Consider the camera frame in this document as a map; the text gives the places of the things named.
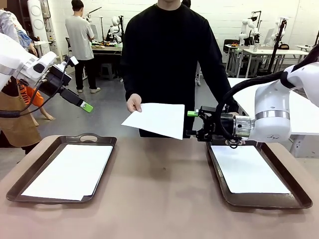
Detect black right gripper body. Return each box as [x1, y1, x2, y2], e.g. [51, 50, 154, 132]
[196, 106, 236, 142]

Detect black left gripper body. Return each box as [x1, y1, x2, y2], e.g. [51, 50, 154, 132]
[39, 65, 73, 97]

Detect person's right forearm black sleeve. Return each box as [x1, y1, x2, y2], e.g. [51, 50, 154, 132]
[121, 64, 143, 99]

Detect person's left forearm black sleeve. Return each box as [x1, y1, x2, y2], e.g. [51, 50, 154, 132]
[206, 69, 240, 116]

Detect person's right hand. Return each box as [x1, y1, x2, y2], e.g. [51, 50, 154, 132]
[126, 93, 143, 113]

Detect black mesh office chair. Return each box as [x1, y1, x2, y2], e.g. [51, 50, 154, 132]
[65, 37, 75, 59]

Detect small grey stool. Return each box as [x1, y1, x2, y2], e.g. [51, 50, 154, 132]
[101, 63, 113, 79]

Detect person in grey t-shirt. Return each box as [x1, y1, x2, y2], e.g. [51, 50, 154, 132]
[65, 0, 102, 94]

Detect figure blue shirt orange shorts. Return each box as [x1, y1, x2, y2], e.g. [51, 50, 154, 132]
[12, 19, 54, 120]

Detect dark work table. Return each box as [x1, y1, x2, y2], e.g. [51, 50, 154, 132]
[91, 42, 123, 75]

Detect person with brown apron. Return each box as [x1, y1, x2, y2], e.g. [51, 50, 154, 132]
[0, 9, 42, 155]

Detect person torso black sweater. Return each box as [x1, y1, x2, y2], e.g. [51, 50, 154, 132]
[121, 0, 225, 139]

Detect tall white air conditioner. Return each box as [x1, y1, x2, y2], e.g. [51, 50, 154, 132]
[26, 0, 48, 43]

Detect brown plastic serving tray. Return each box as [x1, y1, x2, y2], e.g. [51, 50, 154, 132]
[206, 139, 314, 209]
[6, 132, 118, 204]

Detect white humanoid robot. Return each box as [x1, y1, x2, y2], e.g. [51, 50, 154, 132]
[107, 16, 124, 43]

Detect white background desk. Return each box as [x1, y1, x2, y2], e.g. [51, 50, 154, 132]
[235, 48, 310, 78]

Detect black tripod stand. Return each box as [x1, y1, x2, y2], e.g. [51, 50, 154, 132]
[265, 17, 291, 80]

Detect white monitor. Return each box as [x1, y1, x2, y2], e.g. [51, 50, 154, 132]
[264, 28, 275, 45]

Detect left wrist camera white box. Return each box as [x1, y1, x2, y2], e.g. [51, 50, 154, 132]
[58, 56, 79, 68]

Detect thick black corrugated hose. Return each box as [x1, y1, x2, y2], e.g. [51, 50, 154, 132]
[215, 43, 319, 149]

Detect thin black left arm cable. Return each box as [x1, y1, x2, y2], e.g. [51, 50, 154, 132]
[0, 62, 69, 119]

